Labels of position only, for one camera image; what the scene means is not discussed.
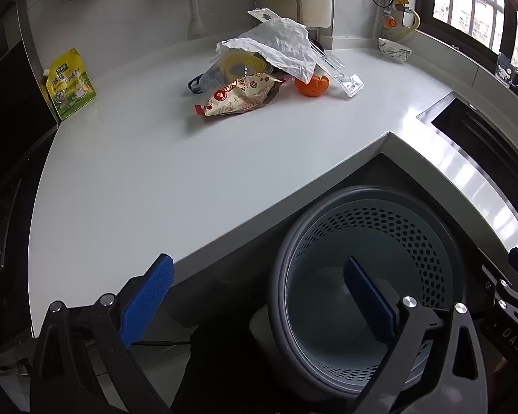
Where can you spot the clear plastic blister packaging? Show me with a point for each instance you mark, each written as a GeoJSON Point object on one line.
{"type": "Point", "coordinates": [347, 84]}

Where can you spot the yellow-green refill pouch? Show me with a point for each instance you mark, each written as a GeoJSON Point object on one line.
{"type": "Point", "coordinates": [71, 86]}

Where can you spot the clear plastic bag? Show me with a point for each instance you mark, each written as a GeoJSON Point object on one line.
{"type": "Point", "coordinates": [211, 78]}

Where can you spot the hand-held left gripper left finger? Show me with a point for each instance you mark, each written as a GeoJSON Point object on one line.
{"type": "Point", "coordinates": [149, 297]}

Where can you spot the white paper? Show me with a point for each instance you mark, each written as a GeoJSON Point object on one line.
{"type": "Point", "coordinates": [276, 39]}

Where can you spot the window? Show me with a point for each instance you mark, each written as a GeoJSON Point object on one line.
{"type": "Point", "coordinates": [466, 4]}

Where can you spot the orange gas regulator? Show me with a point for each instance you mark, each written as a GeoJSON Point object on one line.
{"type": "Point", "coordinates": [389, 21]}

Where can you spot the steel sink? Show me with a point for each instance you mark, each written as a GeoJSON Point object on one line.
{"type": "Point", "coordinates": [479, 129]}

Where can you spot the white patterned bowl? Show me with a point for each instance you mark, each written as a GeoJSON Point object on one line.
{"type": "Point", "coordinates": [393, 51]}

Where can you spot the red and white snack packet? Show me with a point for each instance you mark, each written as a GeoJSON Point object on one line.
{"type": "Point", "coordinates": [233, 99]}

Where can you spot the white bottle brush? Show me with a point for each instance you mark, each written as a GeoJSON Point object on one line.
{"type": "Point", "coordinates": [195, 13]}

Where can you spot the orange fruit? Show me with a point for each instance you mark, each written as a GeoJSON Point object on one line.
{"type": "Point", "coordinates": [311, 87]}

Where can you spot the grey perforated wastebasket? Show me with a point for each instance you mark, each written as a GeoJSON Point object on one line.
{"type": "Point", "coordinates": [397, 233]}

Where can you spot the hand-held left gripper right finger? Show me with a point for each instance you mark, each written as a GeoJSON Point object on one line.
{"type": "Point", "coordinates": [369, 299]}

